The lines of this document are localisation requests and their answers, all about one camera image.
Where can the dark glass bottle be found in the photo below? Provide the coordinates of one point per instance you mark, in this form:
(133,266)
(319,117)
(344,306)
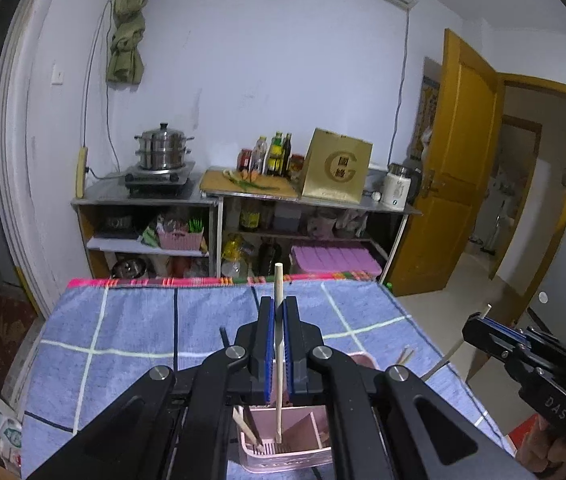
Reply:
(268,257)

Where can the wooden cutting board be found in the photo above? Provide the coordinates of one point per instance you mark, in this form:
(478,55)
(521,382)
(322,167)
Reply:
(273,191)

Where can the white wall switch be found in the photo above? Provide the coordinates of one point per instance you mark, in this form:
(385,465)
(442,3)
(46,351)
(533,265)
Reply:
(58,73)

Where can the pink plastic crate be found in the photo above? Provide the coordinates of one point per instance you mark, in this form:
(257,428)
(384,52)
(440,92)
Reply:
(333,260)

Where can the blue checkered blanket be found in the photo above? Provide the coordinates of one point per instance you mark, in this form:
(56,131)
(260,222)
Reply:
(128,320)

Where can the yellow green label bottle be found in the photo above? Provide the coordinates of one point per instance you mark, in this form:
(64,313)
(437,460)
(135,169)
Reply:
(275,157)

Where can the brown cardboard gift box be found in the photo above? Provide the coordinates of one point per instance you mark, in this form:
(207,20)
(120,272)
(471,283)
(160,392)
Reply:
(338,167)

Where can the white sliding door frame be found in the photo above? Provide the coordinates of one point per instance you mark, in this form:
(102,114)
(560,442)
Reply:
(18,135)

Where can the pink plastic utensil basket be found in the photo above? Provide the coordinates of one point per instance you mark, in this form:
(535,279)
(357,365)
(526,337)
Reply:
(288,460)

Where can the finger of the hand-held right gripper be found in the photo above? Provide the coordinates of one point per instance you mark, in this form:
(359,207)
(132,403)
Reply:
(518,332)
(493,340)

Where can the black gas stove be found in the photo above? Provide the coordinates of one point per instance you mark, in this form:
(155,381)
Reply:
(158,180)

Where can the stainless steel bowl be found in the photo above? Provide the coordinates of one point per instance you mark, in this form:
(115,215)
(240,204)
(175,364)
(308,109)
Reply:
(129,269)

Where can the stainless steel steamer pot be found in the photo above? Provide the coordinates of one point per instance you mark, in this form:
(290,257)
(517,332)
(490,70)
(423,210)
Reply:
(163,147)

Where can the white electric kettle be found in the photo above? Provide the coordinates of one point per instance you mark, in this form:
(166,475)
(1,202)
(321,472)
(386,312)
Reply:
(397,190)

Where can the person's right hand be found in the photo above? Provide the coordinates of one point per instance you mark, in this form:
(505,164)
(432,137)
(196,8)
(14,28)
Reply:
(538,447)

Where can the yellow wooden door frame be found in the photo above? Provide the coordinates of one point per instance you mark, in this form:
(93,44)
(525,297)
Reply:
(553,87)

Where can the colourful striped cloth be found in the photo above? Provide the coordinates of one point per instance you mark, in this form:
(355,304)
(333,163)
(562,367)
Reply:
(188,281)

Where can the tied green curtain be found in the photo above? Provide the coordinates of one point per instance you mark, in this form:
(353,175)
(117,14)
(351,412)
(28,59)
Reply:
(128,45)

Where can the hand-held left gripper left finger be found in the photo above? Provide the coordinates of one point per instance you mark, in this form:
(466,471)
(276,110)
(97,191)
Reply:
(269,355)

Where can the yellow cooking oil jug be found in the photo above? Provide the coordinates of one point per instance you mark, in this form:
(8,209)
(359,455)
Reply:
(232,255)

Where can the white green snack packets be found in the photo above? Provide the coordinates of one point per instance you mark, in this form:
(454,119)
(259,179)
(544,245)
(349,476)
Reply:
(5,435)

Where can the yellowed power strip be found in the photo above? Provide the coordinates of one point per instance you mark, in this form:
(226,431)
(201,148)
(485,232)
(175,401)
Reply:
(81,172)

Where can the dark sauce bottle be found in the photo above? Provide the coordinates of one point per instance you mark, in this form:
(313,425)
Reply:
(287,152)

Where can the grey storage box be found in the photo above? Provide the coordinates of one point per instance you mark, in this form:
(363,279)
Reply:
(288,219)

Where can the red chili sauce jar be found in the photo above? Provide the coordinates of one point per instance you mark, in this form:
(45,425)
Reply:
(296,166)

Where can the small pink shelf basket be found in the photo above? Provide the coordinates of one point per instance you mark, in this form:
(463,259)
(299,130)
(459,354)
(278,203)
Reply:
(180,240)

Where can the small red sauce jar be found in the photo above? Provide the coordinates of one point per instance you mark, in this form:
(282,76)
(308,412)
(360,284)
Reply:
(244,160)

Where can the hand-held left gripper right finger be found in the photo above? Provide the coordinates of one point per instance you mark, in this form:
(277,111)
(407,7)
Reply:
(289,355)

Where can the yellow wooden door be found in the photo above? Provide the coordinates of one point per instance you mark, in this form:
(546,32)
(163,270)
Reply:
(453,160)

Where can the crumpled plastic bags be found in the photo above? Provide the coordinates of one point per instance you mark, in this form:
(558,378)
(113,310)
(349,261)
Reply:
(338,222)

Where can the green onion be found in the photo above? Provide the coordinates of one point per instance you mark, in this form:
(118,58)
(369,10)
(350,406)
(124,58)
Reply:
(250,184)

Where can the amber cooking oil bottle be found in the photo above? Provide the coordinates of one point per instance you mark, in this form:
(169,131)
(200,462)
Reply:
(249,216)

